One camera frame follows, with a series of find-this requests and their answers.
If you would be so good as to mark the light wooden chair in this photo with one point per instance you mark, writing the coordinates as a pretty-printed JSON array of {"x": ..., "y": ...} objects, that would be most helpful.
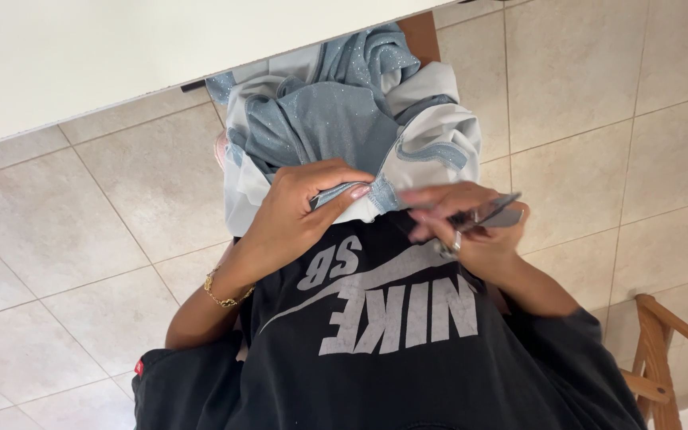
[{"x": 654, "y": 358}]

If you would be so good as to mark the silver scissors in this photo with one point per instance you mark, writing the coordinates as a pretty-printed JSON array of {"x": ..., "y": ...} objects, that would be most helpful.
[{"x": 493, "y": 212}]

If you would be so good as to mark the person's left hand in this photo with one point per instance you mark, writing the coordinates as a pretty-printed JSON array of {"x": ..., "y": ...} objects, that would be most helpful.
[{"x": 284, "y": 221}]

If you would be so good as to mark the person's right hand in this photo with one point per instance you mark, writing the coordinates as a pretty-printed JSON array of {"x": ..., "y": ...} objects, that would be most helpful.
[{"x": 487, "y": 248}]

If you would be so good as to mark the white and blue glitter garment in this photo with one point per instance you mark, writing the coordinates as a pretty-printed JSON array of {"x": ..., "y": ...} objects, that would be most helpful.
[{"x": 332, "y": 113}]

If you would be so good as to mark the person's right fingers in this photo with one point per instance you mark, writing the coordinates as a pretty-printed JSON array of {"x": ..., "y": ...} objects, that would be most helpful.
[{"x": 439, "y": 206}]

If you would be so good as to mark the black table bracket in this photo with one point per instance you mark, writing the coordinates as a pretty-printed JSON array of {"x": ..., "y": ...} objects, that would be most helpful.
[{"x": 193, "y": 86}]

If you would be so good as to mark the black printed t-shirt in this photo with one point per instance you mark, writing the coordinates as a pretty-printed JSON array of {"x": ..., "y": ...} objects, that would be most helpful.
[{"x": 380, "y": 358}]

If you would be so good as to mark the pink slipper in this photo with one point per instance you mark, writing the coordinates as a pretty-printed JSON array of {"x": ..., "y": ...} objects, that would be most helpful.
[{"x": 221, "y": 149}]

